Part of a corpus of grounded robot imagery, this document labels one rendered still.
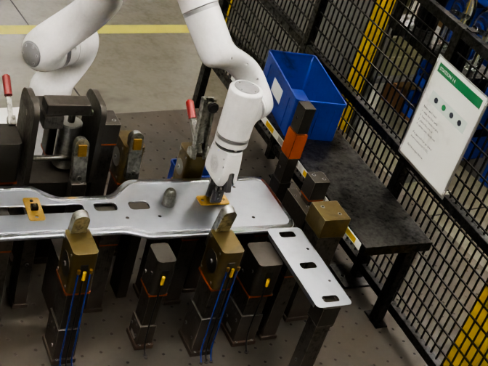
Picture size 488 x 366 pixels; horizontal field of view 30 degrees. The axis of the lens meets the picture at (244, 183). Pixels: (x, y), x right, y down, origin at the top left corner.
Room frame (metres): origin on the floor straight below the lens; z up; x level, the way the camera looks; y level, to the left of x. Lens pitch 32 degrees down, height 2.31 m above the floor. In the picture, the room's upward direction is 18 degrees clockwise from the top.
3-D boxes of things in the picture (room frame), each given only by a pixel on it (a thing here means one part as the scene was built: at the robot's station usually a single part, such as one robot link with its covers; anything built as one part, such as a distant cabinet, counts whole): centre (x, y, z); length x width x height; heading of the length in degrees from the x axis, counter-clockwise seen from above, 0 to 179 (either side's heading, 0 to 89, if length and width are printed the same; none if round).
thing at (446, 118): (2.15, -0.45, 1.30); 0.23 x 0.02 x 0.31; 34
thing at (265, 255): (1.79, -0.11, 0.84); 0.12 x 0.07 x 0.28; 34
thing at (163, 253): (1.66, 0.12, 0.84); 0.10 x 0.05 x 0.29; 34
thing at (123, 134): (1.99, 0.32, 0.88); 0.11 x 0.07 x 0.37; 34
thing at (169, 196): (1.85, 0.17, 1.02); 0.03 x 0.03 x 0.07
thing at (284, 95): (2.49, -0.08, 1.09); 0.30 x 0.17 x 0.13; 25
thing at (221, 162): (1.92, 0.06, 1.14); 0.10 x 0.07 x 0.11; 34
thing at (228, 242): (1.71, -0.01, 0.87); 0.12 x 0.07 x 0.35; 34
